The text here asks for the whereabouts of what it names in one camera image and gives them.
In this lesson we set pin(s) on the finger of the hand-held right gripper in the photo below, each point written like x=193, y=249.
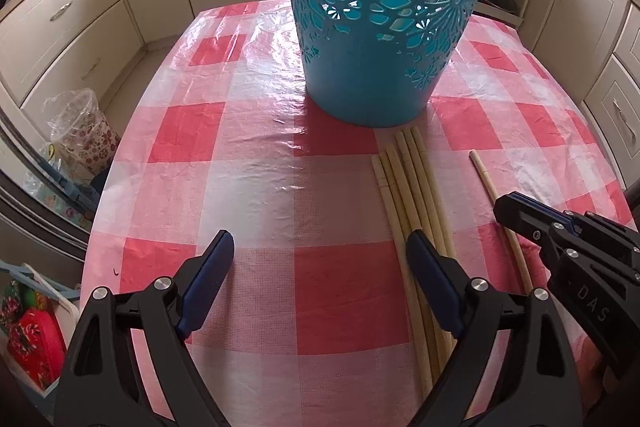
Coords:
x=520, y=214
x=600, y=239

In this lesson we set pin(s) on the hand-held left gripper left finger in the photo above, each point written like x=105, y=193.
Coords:
x=205, y=287

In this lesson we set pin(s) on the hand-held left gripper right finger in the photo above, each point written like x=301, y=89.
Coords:
x=435, y=287

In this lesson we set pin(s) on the blue perforated plastic basket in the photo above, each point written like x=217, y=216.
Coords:
x=365, y=77

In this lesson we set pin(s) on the red checkered plastic tablecloth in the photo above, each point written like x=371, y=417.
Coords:
x=310, y=187

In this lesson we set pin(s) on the red floral container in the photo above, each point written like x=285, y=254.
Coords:
x=35, y=342

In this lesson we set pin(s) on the floral trash bin with bag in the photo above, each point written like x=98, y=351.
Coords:
x=82, y=132

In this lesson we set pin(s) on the cream drawer cabinet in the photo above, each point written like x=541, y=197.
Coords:
x=75, y=32

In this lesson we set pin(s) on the metal sliding door frame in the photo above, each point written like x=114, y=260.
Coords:
x=35, y=187

